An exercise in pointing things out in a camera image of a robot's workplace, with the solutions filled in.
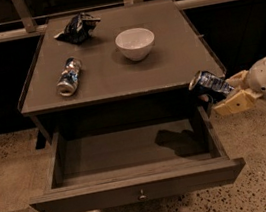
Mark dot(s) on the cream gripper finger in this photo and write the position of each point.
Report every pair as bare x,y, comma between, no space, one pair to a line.
237,102
238,80

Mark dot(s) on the blue pepsi can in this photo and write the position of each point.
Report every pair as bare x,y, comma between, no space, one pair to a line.
207,85

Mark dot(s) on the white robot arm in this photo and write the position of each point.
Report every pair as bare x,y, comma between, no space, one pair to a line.
249,86

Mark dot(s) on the metal drawer knob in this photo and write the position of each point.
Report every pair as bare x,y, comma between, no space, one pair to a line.
142,196

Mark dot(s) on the open top drawer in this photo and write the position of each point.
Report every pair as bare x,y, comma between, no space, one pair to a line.
164,159

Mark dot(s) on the crushed silver blue can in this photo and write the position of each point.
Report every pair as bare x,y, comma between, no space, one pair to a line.
68,81

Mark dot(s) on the white bowl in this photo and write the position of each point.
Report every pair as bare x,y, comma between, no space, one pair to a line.
135,43

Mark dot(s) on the grey wooden cabinet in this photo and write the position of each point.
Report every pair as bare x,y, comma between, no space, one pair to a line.
106,74

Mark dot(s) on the blue chip bag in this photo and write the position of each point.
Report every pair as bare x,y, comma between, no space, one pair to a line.
79,29

